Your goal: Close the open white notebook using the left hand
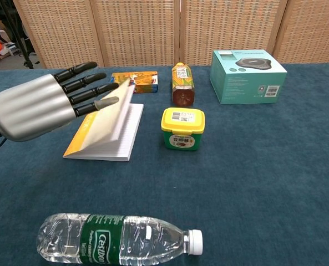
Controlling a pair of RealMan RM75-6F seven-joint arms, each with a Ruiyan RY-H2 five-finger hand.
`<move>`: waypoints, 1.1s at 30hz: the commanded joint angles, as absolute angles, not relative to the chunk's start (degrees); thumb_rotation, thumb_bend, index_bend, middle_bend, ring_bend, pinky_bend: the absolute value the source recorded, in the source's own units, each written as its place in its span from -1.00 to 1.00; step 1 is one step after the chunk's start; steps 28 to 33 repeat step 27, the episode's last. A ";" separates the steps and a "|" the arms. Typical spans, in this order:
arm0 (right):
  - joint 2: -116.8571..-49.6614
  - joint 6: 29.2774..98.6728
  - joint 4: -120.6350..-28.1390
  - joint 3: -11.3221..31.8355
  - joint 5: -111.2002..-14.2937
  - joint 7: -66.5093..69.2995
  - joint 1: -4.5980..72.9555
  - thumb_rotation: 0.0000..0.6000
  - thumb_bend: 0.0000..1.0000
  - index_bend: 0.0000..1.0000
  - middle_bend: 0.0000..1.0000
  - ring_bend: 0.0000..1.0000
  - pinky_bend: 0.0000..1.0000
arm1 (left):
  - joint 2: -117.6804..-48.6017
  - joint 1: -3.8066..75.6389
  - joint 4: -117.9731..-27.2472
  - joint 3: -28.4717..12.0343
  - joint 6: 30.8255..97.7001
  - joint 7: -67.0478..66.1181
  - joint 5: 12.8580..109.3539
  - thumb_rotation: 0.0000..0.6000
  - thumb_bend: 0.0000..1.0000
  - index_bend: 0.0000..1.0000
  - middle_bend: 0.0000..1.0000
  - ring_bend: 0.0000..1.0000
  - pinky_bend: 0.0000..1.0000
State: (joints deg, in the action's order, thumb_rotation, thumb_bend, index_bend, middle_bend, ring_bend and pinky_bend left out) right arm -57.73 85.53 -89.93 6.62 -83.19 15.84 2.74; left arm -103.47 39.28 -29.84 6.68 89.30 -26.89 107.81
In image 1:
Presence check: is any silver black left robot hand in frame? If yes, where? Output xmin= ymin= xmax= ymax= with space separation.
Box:
xmin=0 ymin=61 xmax=120 ymax=142

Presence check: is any white lined notebook yellow cover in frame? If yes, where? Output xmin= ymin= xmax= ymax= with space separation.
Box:
xmin=63 ymin=78 xmax=145 ymax=162

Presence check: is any black tripod stand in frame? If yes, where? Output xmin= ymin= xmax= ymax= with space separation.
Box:
xmin=2 ymin=0 xmax=41 ymax=70

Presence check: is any woven wooden screen panel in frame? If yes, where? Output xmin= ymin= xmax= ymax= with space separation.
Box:
xmin=272 ymin=0 xmax=329 ymax=65
xmin=12 ymin=0 xmax=104 ymax=69
xmin=90 ymin=0 xmax=182 ymax=68
xmin=179 ymin=0 xmax=289 ymax=67

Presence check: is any colourful orange snack box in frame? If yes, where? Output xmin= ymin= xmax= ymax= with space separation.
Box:
xmin=111 ymin=70 xmax=160 ymax=95

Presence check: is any green tub yellow lid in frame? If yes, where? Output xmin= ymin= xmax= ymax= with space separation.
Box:
xmin=160 ymin=107 xmax=206 ymax=151

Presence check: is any tea bottle yellow label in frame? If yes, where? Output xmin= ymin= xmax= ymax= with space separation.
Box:
xmin=171 ymin=62 xmax=196 ymax=107

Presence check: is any clear water bottle green label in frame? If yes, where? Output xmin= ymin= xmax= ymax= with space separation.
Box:
xmin=36 ymin=212 xmax=204 ymax=266

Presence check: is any dark blue table mat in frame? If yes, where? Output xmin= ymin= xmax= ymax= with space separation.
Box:
xmin=0 ymin=63 xmax=329 ymax=266

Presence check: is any teal speaker product box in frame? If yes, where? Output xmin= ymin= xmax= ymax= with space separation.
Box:
xmin=209 ymin=49 xmax=288 ymax=105

